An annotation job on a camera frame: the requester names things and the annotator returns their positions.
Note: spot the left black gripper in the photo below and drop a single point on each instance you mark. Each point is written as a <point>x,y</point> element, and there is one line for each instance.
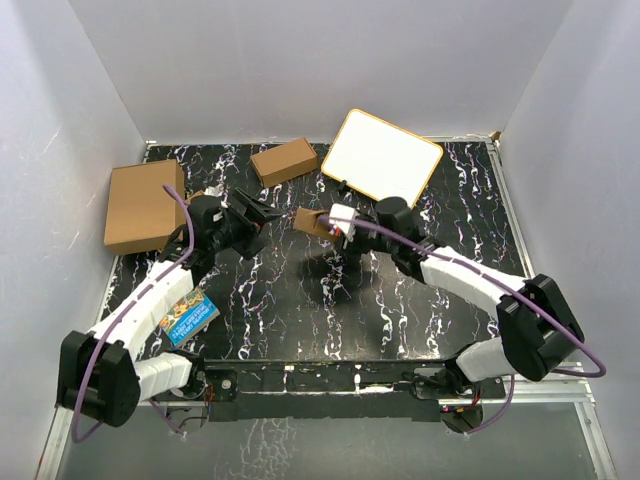
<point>252,242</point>

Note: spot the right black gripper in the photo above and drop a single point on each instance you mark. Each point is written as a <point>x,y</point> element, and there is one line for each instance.
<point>352,244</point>

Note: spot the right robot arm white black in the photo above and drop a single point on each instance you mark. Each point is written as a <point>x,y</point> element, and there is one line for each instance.
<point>537,329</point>

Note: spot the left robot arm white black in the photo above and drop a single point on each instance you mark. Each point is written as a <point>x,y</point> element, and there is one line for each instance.
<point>99,374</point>

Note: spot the small cardboard box at back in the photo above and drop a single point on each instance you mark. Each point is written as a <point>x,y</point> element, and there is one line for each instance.
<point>284,162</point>

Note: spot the flat cardboard box under large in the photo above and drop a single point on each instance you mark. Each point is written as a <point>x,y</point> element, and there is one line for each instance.
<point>193,196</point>

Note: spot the large closed cardboard box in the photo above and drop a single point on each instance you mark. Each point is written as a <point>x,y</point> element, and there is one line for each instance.
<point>141,214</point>

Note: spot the white board orange rim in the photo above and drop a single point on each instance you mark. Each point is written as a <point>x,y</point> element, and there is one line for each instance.
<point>379,159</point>

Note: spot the colourful children's book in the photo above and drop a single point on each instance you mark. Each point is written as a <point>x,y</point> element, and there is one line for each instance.
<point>188,316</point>

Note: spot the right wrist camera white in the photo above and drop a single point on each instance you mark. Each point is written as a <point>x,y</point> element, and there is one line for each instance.
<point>341,219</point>

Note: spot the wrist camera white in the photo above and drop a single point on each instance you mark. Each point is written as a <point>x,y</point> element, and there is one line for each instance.
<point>215,191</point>
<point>341,219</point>

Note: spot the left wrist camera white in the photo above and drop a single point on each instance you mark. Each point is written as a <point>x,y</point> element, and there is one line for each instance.
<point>215,191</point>

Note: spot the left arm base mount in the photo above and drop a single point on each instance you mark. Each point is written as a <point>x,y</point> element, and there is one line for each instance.
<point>204,388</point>

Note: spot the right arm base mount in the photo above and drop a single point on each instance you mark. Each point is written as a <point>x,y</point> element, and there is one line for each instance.
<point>445,380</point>

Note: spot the aluminium frame rail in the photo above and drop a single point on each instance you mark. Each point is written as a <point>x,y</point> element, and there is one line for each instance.
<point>345,421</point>

